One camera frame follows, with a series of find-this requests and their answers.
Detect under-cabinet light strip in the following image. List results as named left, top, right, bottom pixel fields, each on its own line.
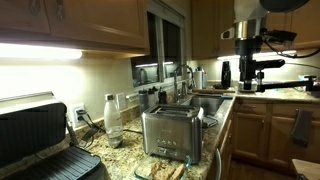
left=0, top=43, right=84, bottom=61
left=216, top=49, right=298, bottom=62

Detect silver dishwasher handle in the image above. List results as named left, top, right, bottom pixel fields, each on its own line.
left=214, top=148, right=223, bottom=180

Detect stainless steel toaster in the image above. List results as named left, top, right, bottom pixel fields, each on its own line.
left=141, top=103, right=205, bottom=165

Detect black panini grill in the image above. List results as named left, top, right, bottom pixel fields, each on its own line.
left=0, top=91, right=103, bottom=180

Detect black grill power cable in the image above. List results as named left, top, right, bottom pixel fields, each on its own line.
left=75, top=109, right=107, bottom=148

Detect white thermos bottle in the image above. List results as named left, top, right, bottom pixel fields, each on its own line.
left=193, top=66, right=206, bottom=90

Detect light wooden stool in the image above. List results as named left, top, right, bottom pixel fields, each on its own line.
left=291, top=158, right=320, bottom=180

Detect kitchen window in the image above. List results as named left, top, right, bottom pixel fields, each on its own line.
left=130, top=9, right=188, bottom=90

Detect tall black bottle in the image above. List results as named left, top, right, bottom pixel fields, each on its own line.
left=220, top=60, right=232, bottom=90

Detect black stereo camera bar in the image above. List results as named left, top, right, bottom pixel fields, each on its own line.
left=254, top=59, right=287, bottom=72

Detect dark hanging towel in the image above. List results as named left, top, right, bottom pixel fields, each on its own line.
left=290, top=109, right=314, bottom=148

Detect stainless steel sink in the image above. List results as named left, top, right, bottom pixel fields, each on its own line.
left=181, top=94, right=234, bottom=118

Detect wooden lower cabinets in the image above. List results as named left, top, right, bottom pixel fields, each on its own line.
left=206, top=98, right=320, bottom=180

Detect white wall outlet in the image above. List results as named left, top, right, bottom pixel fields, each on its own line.
left=68, top=103, right=88, bottom=130

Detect small silver appliance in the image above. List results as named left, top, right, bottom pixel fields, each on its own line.
left=237, top=80, right=258, bottom=93

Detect clear plastic water bottle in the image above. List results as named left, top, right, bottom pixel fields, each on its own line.
left=103, top=93, right=124, bottom=149

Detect clear glass food container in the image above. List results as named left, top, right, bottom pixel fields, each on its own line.
left=133, top=154, right=193, bottom=180

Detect dark wooden cutting board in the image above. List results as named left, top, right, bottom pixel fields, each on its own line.
left=191, top=87, right=236, bottom=95

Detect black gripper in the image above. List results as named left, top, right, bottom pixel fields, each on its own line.
left=234, top=37, right=264, bottom=83

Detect wooden upper cabinet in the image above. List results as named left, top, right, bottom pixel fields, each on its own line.
left=0, top=0, right=151, bottom=56
left=190, top=0, right=320, bottom=61

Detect metal kitchen faucet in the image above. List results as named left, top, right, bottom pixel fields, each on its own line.
left=173, top=63, right=196, bottom=103

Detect brown bread slice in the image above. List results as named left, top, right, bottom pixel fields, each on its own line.
left=169, top=163, right=186, bottom=180

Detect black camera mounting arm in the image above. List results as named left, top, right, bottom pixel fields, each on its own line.
left=255, top=69, right=320, bottom=98

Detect black toaster power cable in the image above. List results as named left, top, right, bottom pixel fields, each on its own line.
left=122, top=128, right=144, bottom=136

